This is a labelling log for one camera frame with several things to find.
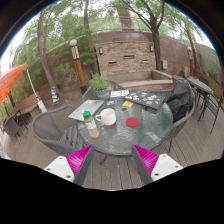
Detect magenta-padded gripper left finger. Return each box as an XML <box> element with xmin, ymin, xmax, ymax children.
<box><xmin>43</xmin><ymin>144</ymin><xmax>96</xmax><ymax>187</ymax></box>

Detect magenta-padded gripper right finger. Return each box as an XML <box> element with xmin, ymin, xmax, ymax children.
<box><xmin>130</xmin><ymin>143</ymin><xmax>184</xmax><ymax>186</ymax></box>

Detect green-capped brown drink bottle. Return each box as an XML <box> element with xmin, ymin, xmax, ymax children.
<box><xmin>82</xmin><ymin>110</ymin><xmax>100</xmax><ymax>140</ymax></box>

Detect flat round red coaster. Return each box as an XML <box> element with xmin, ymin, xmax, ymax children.
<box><xmin>125</xmin><ymin>117</ymin><xmax>140</xmax><ymax>128</ymax></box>

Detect silver laptop with stickers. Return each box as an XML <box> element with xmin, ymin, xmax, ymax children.
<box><xmin>68</xmin><ymin>99</ymin><xmax>106</xmax><ymax>122</ymax></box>

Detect white ceramic mug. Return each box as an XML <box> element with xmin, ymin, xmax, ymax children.
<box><xmin>95</xmin><ymin>108</ymin><xmax>117</xmax><ymax>127</ymax></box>

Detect yellow card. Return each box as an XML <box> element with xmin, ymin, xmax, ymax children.
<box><xmin>121</xmin><ymin>100</ymin><xmax>134</xmax><ymax>108</ymax></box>

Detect black laptop with stickers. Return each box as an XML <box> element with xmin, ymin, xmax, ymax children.
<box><xmin>123</xmin><ymin>89</ymin><xmax>166</xmax><ymax>111</ymax></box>

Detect white umbrella base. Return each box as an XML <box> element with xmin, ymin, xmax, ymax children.
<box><xmin>37</xmin><ymin>99</ymin><xmax>48</xmax><ymax>114</ymax></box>

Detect small blue sticker cards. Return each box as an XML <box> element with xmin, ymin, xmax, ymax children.
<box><xmin>106</xmin><ymin>99</ymin><xmax>120</xmax><ymax>107</ymax></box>

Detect black jacket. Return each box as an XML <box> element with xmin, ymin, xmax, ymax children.
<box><xmin>166</xmin><ymin>82</ymin><xmax>194</xmax><ymax>123</ymax></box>

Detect yellow blue striped cone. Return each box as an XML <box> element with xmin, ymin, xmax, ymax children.
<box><xmin>49</xmin><ymin>86</ymin><xmax>61</xmax><ymax>104</ymax></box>

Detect white printed magazine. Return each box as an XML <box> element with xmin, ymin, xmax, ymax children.
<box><xmin>109</xmin><ymin>89</ymin><xmax>130</xmax><ymax>99</ymax></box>

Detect dark metal patio chair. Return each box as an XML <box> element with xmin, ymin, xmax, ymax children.
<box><xmin>1</xmin><ymin>109</ymin><xmax>29</xmax><ymax>141</ymax></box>
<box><xmin>199</xmin><ymin>93</ymin><xmax>224</xmax><ymax>134</ymax></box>

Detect green plant in blue pot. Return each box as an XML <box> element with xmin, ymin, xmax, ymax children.
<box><xmin>87</xmin><ymin>72</ymin><xmax>112</xmax><ymax>101</ymax></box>

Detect round dark patio table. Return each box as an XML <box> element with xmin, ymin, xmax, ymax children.
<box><xmin>186</xmin><ymin>75</ymin><xmax>214</xmax><ymax>101</ymax></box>

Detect green leafy tree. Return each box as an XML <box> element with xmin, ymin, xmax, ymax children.
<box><xmin>13</xmin><ymin>0</ymin><xmax>98</xmax><ymax>106</ymax></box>
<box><xmin>109</xmin><ymin>0</ymin><xmax>168</xmax><ymax>72</ymax></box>
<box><xmin>166</xmin><ymin>9</ymin><xmax>209</xmax><ymax>70</ymax></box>

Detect orange patio umbrella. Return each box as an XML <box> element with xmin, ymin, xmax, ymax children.
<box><xmin>0</xmin><ymin>63</ymin><xmax>28</xmax><ymax>105</ymax></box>

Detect wooden lamp post with globe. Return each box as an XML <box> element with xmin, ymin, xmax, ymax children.
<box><xmin>69</xmin><ymin>38</ymin><xmax>88</xmax><ymax>95</ymax></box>

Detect slim wooden lamp post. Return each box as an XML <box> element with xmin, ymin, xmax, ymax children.
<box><xmin>187</xmin><ymin>45</ymin><xmax>195</xmax><ymax>78</ymax></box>

